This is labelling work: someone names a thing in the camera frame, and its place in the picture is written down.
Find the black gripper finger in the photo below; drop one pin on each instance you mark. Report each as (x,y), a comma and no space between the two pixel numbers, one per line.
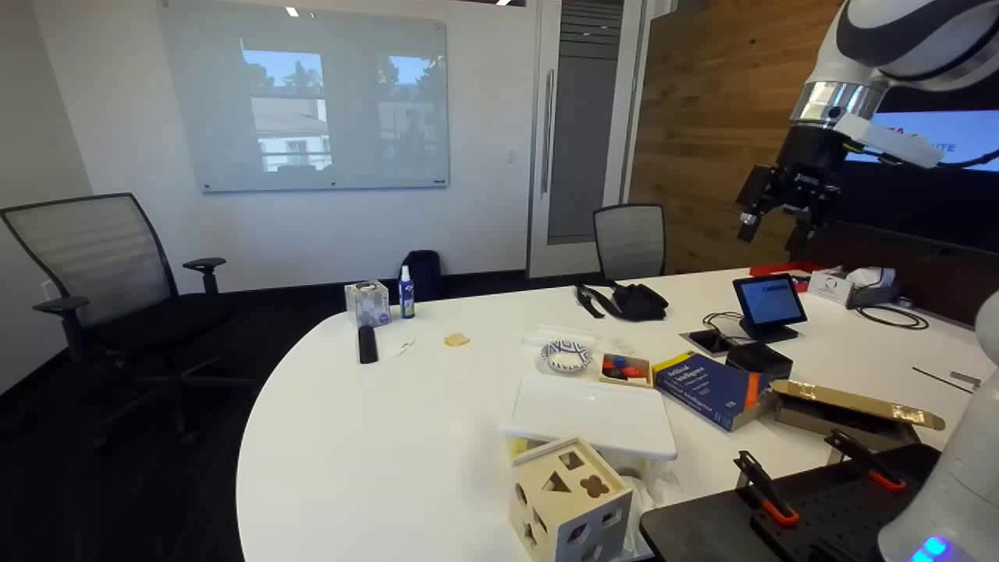
(802,232)
(750,214)

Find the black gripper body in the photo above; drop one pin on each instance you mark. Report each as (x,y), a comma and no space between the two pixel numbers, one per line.
(799,180)

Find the white container lid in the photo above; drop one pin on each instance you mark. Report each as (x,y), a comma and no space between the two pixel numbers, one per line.
(594,417)

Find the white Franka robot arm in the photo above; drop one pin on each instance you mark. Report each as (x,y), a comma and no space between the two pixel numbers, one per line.
(916,31)

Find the red box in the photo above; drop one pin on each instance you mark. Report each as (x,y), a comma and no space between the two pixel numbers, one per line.
(782,269)

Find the white small box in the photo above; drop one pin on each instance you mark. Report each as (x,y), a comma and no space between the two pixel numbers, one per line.
(828,285)

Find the black cube box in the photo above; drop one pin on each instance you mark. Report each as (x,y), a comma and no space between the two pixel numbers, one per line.
(759,360)

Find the wooden shape sorter box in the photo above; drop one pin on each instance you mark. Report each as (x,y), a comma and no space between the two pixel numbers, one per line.
(565,488)

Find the clear tissue box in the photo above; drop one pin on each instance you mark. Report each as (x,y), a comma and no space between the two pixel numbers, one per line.
(365,304)

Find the black tablet on stand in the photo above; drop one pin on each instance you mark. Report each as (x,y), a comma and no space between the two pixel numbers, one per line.
(770,299)

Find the grey desk device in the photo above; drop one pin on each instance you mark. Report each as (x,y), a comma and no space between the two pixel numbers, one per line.
(871,287)

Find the grey mesh office chair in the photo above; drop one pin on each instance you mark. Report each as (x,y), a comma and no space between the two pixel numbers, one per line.
(630,237)

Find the black table power grommet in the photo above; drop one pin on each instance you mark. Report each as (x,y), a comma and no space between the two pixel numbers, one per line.
(711,341)

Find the blue book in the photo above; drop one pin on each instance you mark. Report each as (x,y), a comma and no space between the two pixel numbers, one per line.
(705,388)

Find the small wooden shapes tray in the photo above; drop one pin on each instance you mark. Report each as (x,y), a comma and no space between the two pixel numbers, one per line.
(626,367)

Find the metal pen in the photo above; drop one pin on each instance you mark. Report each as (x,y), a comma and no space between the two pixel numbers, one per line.
(942,379)

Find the white frosted glass door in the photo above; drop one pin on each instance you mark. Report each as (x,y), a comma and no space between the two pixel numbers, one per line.
(541,207)

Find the black orange clamp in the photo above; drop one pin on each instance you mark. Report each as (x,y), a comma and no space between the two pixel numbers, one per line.
(862,463)
(766,494)

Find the black mounting plate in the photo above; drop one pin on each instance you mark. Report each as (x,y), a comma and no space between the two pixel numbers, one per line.
(822,508)

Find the yellow round disc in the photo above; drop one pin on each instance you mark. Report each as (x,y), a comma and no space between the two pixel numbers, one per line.
(457,339)

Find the yellow toy block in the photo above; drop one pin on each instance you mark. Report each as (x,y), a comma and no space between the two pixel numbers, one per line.
(515,447)

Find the black backpack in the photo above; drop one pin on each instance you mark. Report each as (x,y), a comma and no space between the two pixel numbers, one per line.
(421,271)

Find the blue spray bottle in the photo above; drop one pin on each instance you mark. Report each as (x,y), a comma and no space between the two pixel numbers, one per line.
(408,296)

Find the black remote control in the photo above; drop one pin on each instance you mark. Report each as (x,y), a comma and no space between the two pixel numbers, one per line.
(365,343)

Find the black mesh armchair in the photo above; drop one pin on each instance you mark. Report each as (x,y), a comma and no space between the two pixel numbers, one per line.
(95,249)

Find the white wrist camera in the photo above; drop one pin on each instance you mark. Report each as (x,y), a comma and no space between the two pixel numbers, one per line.
(884,144)

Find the black wall TV screen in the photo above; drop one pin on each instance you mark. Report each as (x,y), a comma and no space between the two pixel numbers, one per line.
(916,205)

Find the glass wall whiteboard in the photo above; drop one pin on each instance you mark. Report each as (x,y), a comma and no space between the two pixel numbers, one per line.
(206,104)

